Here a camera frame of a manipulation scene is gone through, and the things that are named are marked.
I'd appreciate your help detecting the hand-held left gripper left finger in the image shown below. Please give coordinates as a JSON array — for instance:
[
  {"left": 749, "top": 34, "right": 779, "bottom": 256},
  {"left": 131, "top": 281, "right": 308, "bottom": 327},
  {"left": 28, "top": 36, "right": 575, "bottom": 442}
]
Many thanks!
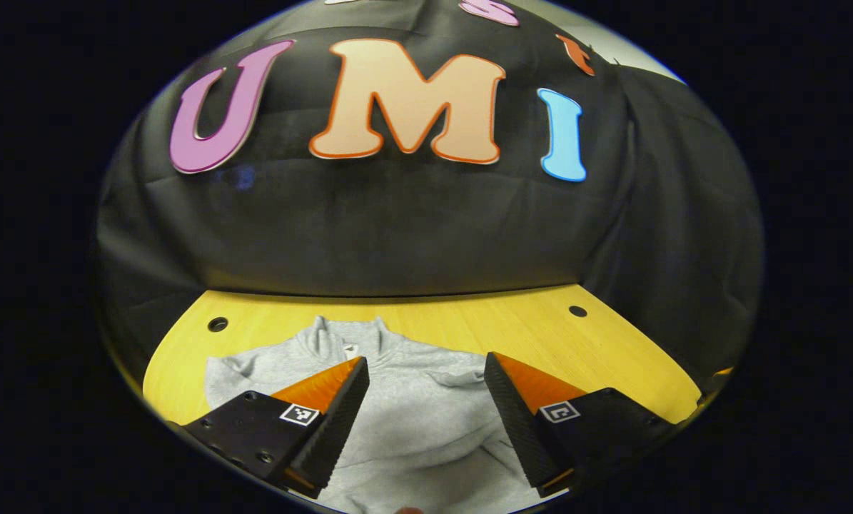
[{"left": 176, "top": 356, "right": 371, "bottom": 500}]

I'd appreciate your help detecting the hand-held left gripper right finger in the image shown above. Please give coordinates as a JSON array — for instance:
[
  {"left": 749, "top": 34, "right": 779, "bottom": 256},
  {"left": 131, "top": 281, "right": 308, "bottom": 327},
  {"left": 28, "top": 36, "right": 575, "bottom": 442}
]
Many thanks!
[{"left": 483, "top": 351, "right": 684, "bottom": 498}]

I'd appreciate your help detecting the grey zip-neck sweatshirt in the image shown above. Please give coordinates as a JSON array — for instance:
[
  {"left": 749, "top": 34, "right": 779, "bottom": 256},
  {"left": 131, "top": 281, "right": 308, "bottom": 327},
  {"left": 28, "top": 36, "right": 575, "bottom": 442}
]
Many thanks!
[{"left": 203, "top": 316, "right": 562, "bottom": 514}]

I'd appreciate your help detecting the black backdrop cloth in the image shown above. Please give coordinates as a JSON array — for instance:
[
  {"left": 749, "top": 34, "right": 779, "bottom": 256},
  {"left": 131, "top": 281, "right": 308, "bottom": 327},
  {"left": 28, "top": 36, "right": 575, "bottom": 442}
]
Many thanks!
[{"left": 94, "top": 0, "right": 766, "bottom": 400}]

